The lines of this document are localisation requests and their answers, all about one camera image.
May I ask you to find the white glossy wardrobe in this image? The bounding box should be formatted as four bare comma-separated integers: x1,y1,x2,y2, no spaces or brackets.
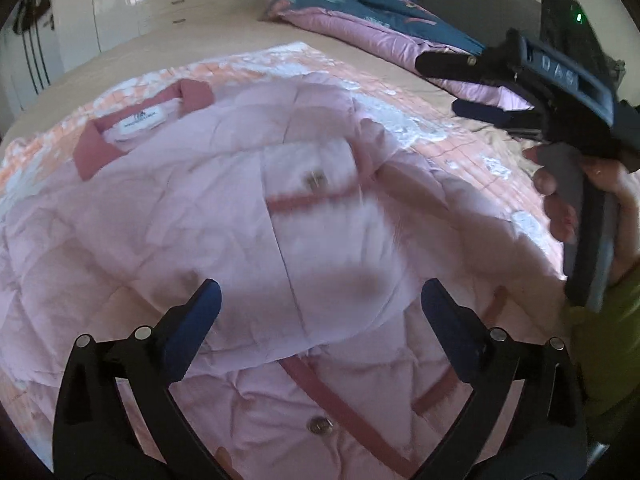
47,0,326,58

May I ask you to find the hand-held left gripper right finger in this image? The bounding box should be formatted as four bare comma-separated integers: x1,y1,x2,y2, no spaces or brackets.
421,278,587,480

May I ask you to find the orange checked blanket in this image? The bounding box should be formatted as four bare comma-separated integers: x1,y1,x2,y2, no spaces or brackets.
0,41,568,411

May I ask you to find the bed with beige sheet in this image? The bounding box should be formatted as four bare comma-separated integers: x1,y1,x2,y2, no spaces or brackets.
0,12,556,196

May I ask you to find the person's right forearm green sleeve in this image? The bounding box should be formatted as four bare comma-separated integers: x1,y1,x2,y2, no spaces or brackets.
567,260,640,423

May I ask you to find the dark hanging bag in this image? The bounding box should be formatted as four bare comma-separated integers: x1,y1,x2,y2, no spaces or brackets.
12,0,55,37

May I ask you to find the blue and pink duvet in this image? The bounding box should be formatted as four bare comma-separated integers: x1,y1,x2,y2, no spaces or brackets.
264,0,543,113

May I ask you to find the person's right hand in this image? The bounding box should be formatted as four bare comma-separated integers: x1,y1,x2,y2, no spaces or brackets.
522,143,640,291

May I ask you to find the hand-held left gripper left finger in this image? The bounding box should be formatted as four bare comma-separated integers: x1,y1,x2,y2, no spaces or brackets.
52,279,236,480

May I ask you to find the pink quilted jacket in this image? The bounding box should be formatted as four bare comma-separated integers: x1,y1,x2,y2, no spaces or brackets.
0,72,571,480

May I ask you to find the white door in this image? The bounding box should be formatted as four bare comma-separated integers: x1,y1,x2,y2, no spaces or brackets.
0,0,66,113

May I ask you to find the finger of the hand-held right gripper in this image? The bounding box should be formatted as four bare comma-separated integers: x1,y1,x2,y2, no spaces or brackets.
415,51,501,82
451,99,545,136

